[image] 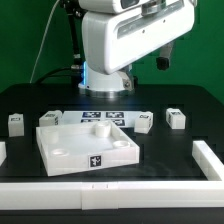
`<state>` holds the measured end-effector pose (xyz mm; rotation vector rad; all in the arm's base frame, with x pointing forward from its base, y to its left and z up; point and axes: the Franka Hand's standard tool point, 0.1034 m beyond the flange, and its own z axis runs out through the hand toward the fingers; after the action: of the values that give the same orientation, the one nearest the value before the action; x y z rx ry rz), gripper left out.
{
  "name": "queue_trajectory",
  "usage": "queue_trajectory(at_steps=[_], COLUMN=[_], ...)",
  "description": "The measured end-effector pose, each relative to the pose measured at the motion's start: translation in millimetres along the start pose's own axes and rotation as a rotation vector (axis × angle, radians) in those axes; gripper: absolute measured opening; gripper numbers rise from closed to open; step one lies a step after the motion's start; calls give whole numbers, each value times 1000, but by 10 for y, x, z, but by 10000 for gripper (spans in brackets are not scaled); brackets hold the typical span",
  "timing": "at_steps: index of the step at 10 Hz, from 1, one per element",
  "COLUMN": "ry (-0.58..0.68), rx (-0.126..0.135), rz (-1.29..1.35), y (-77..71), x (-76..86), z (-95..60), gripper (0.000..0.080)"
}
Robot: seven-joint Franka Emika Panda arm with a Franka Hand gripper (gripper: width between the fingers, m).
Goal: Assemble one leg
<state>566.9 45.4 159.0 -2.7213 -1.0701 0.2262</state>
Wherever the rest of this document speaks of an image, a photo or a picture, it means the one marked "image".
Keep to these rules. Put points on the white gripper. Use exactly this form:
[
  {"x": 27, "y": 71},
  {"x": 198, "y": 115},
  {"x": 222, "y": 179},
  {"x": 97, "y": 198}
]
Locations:
[{"x": 112, "y": 42}]

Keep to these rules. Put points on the white square tabletop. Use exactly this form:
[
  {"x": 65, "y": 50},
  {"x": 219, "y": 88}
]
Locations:
[{"x": 76, "y": 148}]

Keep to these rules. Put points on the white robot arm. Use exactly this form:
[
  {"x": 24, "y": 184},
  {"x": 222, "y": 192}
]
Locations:
[{"x": 120, "y": 82}]

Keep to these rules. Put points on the white sheet with tags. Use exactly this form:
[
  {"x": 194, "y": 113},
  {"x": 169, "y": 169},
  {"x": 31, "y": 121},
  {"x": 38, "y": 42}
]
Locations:
[{"x": 123, "y": 119}]

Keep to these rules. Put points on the white U-shaped fence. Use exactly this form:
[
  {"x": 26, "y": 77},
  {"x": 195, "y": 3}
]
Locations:
[{"x": 123, "y": 194}]

